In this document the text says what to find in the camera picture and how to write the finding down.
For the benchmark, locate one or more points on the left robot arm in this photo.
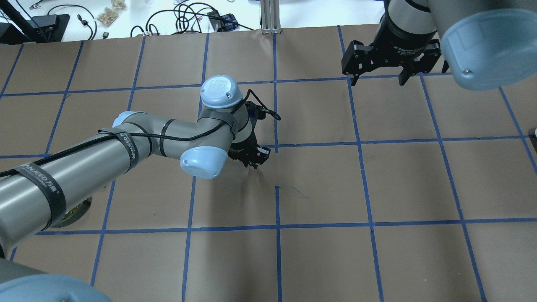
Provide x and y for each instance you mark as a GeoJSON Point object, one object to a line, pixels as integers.
{"type": "Point", "coordinates": [50, 192]}

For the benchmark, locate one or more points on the black camera stand base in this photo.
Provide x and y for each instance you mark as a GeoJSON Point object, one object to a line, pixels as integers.
{"type": "Point", "coordinates": [53, 26]}

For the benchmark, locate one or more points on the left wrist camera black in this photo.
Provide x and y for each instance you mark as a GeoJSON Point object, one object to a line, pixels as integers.
{"type": "Point", "coordinates": [255, 111]}

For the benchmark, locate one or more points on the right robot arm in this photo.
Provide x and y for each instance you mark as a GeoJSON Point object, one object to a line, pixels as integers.
{"type": "Point", "coordinates": [485, 43]}

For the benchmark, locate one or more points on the aluminium frame post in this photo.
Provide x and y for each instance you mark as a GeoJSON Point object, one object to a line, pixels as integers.
{"type": "Point", "coordinates": [270, 17]}

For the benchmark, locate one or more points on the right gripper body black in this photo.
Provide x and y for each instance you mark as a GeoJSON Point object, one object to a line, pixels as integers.
{"type": "Point", "coordinates": [402, 42]}

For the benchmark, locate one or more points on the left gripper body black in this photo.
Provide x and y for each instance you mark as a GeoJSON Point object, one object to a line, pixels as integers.
{"type": "Point", "coordinates": [242, 144]}

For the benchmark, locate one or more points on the curved brake shoe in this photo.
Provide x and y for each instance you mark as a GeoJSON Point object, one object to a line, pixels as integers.
{"type": "Point", "coordinates": [75, 214]}

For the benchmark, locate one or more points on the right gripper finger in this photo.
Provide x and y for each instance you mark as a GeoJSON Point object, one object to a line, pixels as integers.
{"type": "Point", "coordinates": [354, 79]}
{"type": "Point", "coordinates": [404, 76]}

